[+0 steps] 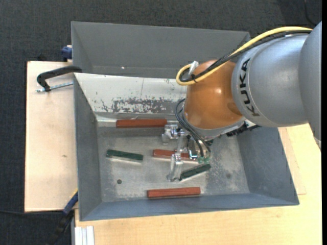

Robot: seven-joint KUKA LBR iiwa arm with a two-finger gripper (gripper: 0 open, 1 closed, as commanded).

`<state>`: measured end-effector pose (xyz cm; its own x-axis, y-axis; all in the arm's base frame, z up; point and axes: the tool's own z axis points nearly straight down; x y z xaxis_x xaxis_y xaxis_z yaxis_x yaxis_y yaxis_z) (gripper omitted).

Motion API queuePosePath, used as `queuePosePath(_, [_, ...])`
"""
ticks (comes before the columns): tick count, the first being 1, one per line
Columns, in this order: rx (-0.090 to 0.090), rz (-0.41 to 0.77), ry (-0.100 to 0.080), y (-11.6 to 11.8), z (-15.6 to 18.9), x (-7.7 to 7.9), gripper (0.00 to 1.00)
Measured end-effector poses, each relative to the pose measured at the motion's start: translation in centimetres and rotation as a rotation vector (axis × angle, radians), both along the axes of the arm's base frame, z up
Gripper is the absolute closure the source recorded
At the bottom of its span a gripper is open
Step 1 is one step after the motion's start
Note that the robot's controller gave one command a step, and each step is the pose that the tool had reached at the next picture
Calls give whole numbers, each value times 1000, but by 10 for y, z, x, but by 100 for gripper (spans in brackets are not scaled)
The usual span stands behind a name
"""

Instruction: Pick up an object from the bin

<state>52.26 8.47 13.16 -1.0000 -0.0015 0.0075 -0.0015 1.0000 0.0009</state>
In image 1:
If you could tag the red-brown flat block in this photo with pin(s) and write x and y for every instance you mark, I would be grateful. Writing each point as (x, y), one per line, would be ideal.
(141, 123)
(163, 153)
(173, 192)

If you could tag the grey metal bin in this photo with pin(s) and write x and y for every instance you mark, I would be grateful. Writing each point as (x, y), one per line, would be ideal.
(158, 47)

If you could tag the pale wood flat board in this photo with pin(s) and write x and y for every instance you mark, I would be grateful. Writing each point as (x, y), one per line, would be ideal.
(49, 142)

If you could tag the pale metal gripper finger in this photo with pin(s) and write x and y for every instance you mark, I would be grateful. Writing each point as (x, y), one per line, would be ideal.
(173, 165)
(180, 165)

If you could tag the dark green flat block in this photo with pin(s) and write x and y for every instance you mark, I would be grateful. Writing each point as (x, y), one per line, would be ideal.
(124, 155)
(195, 171)

